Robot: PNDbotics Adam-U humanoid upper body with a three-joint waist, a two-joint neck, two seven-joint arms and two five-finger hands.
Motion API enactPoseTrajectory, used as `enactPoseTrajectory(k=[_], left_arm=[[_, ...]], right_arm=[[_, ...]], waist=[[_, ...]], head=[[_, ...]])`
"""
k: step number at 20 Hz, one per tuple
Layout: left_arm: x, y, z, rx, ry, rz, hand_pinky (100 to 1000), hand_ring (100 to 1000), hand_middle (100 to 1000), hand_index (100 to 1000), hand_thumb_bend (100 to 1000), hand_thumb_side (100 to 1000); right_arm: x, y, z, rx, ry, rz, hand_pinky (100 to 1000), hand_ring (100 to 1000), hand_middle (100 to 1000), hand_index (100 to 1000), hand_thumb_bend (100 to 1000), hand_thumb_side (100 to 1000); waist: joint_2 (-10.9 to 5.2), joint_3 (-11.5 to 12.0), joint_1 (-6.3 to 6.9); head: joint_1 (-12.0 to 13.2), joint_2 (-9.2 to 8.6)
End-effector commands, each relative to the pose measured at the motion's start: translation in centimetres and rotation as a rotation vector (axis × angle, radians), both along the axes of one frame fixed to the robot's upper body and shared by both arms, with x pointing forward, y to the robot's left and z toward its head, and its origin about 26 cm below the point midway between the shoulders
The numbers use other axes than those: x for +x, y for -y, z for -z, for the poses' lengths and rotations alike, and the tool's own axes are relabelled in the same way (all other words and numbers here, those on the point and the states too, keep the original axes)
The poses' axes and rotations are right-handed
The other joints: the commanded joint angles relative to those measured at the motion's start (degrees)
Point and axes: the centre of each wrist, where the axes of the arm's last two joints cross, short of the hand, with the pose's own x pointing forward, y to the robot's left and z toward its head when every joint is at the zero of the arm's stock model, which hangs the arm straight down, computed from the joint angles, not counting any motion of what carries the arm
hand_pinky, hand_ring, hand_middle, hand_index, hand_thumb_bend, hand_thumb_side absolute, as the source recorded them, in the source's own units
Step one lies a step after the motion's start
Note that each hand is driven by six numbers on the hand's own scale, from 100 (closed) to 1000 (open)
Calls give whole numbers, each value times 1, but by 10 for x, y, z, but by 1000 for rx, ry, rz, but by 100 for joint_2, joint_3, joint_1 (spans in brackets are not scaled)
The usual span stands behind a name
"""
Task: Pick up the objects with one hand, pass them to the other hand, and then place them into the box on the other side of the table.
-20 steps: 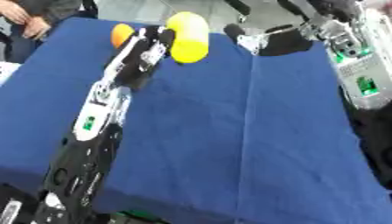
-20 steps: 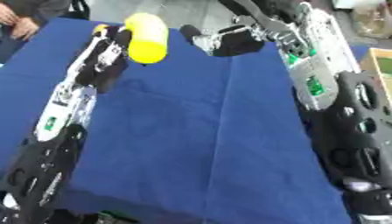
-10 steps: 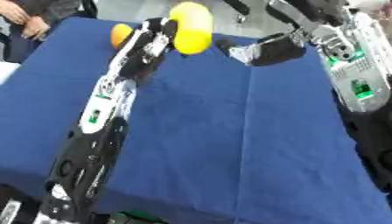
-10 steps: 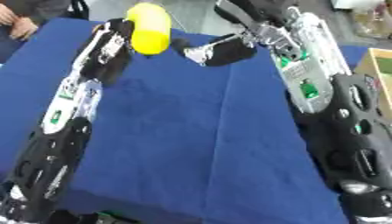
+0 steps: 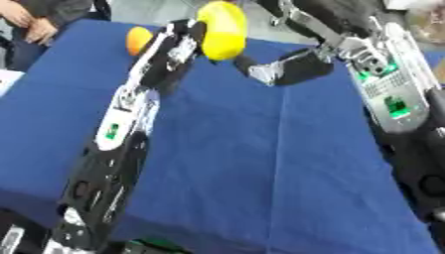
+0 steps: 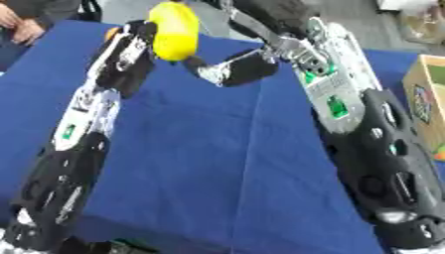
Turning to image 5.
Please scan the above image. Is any person's hand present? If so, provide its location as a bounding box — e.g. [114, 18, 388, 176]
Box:
[22, 17, 60, 47]

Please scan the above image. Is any yellow toy fruit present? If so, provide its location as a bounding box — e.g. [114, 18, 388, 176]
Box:
[195, 0, 250, 62]

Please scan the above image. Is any white paper sheet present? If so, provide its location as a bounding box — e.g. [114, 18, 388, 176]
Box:
[0, 68, 27, 97]

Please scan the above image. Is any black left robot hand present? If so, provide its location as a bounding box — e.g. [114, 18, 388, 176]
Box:
[126, 18, 211, 97]

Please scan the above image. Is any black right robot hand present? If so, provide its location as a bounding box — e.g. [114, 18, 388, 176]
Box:
[232, 0, 350, 87]

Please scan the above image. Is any orange toy fruit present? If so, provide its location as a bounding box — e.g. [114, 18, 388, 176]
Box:
[125, 26, 155, 57]

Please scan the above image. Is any person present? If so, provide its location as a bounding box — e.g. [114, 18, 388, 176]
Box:
[0, 0, 113, 72]

